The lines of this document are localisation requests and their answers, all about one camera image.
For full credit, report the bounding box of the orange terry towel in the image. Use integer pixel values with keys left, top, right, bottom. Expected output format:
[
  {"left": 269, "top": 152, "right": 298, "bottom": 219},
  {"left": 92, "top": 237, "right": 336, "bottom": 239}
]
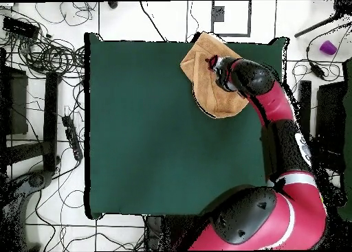
[{"left": 179, "top": 32, "right": 250, "bottom": 119}]

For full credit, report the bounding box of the black upright bar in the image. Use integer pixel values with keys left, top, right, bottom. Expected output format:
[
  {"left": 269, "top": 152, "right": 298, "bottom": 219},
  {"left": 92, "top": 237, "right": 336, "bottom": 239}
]
[
  {"left": 43, "top": 71, "right": 60, "bottom": 173},
  {"left": 298, "top": 80, "right": 312, "bottom": 143}
]

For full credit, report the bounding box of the black power adapter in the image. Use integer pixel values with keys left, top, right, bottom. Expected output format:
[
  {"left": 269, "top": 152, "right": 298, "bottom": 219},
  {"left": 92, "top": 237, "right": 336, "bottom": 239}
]
[{"left": 309, "top": 60, "right": 327, "bottom": 80}]

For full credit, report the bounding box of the black rod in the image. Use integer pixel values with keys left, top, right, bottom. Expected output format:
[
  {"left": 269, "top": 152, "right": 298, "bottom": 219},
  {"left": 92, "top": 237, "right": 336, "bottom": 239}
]
[{"left": 294, "top": 12, "right": 339, "bottom": 38}]

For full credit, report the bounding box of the purple cup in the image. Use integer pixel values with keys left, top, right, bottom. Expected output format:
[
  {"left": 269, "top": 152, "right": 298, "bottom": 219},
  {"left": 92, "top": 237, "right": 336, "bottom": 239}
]
[{"left": 319, "top": 40, "right": 338, "bottom": 56}]

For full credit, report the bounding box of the dark green table cloth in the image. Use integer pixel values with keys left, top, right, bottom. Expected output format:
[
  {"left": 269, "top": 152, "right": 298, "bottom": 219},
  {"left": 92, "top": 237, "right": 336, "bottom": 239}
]
[{"left": 83, "top": 32, "right": 289, "bottom": 220}]

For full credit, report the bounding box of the black floor panel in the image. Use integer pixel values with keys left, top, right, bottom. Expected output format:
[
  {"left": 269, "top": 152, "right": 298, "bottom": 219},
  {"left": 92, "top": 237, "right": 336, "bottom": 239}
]
[
  {"left": 314, "top": 81, "right": 347, "bottom": 154},
  {"left": 0, "top": 66, "right": 28, "bottom": 136}
]

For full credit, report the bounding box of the black power strip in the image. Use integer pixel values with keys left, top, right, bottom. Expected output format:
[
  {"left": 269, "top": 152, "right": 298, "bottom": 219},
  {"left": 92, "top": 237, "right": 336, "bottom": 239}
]
[{"left": 61, "top": 115, "right": 84, "bottom": 161}]

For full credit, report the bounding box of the black box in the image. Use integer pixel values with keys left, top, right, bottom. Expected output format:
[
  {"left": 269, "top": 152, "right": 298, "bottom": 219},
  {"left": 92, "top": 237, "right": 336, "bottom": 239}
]
[{"left": 3, "top": 16, "right": 41, "bottom": 40}]

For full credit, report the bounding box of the black tripod base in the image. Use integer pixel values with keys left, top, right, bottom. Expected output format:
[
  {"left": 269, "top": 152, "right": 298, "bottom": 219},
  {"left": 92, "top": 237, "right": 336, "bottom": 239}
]
[{"left": 8, "top": 170, "right": 54, "bottom": 206}]

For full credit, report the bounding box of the grey floor frame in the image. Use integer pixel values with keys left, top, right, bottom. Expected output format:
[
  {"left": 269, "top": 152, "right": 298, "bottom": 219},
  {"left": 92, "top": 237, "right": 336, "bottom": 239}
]
[{"left": 210, "top": 0, "right": 252, "bottom": 38}]

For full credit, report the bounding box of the tangle of black cables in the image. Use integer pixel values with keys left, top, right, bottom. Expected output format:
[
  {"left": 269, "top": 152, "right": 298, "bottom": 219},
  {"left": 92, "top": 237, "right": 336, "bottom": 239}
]
[{"left": 5, "top": 4, "right": 86, "bottom": 76}]

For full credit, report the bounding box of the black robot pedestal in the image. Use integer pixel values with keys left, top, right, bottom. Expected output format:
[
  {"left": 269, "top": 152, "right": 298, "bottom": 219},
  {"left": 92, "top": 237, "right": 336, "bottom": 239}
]
[{"left": 144, "top": 214, "right": 199, "bottom": 251}]

